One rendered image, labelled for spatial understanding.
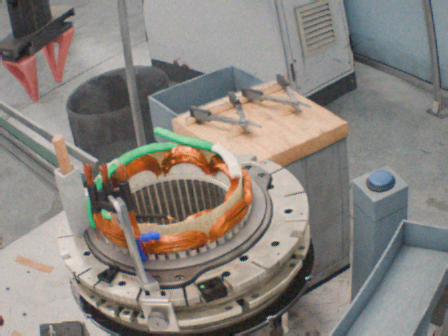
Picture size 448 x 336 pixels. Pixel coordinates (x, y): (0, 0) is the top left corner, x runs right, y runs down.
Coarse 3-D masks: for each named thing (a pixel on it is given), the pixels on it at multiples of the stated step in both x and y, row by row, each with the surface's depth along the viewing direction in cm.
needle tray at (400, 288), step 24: (408, 240) 94; (432, 240) 92; (384, 264) 89; (408, 264) 91; (432, 264) 90; (384, 288) 88; (408, 288) 87; (432, 288) 85; (360, 312) 85; (384, 312) 84; (408, 312) 83; (432, 312) 81
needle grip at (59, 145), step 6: (54, 138) 90; (60, 138) 89; (54, 144) 89; (60, 144) 89; (60, 150) 90; (66, 150) 91; (60, 156) 90; (66, 156) 91; (60, 162) 91; (66, 162) 91; (60, 168) 91; (66, 168) 91
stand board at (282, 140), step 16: (288, 96) 127; (224, 112) 125; (256, 112) 123; (272, 112) 123; (304, 112) 121; (320, 112) 121; (176, 128) 125; (192, 128) 122; (208, 128) 121; (224, 128) 120; (256, 128) 119; (272, 128) 118; (288, 128) 118; (304, 128) 117; (320, 128) 117; (336, 128) 116; (224, 144) 116; (240, 144) 116; (256, 144) 115; (272, 144) 114; (288, 144) 114; (304, 144) 114; (320, 144) 116; (272, 160) 112; (288, 160) 114
